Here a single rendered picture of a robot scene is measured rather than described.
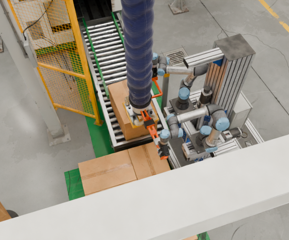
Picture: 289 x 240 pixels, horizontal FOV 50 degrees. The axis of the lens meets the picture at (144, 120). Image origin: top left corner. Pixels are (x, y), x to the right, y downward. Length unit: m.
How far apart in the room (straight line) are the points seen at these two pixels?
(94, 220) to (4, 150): 4.26
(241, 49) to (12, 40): 2.05
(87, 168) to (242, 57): 2.09
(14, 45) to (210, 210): 2.90
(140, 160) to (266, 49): 3.22
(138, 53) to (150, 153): 1.56
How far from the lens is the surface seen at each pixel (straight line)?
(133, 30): 2.32
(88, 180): 3.61
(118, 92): 3.69
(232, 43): 2.73
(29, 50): 3.25
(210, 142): 2.95
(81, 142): 4.48
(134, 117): 3.20
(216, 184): 0.57
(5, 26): 3.13
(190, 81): 3.30
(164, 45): 5.57
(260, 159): 0.61
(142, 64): 2.57
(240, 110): 3.31
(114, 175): 3.60
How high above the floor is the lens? 3.84
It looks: 57 degrees down
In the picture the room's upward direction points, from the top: 1 degrees counter-clockwise
